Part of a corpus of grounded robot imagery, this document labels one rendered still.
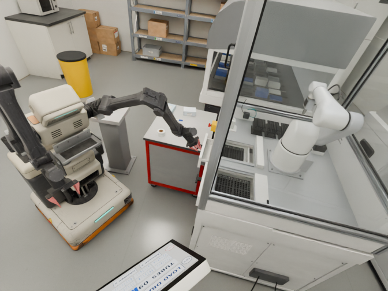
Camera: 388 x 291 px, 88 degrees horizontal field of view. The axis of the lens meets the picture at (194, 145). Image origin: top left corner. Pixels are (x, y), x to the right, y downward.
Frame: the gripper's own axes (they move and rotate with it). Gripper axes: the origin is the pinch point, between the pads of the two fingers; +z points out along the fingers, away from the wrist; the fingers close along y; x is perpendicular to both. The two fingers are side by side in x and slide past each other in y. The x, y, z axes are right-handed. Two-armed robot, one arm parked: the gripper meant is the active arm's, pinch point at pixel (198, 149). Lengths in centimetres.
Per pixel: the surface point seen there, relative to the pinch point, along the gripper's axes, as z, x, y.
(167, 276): -16, -92, 20
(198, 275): -12, -91, 29
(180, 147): -0.9, 13.1, -22.5
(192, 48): -19, 409, -100
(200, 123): 5, 51, -14
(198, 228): 21, -52, -4
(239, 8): -55, 82, 61
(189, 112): -7, 60, -21
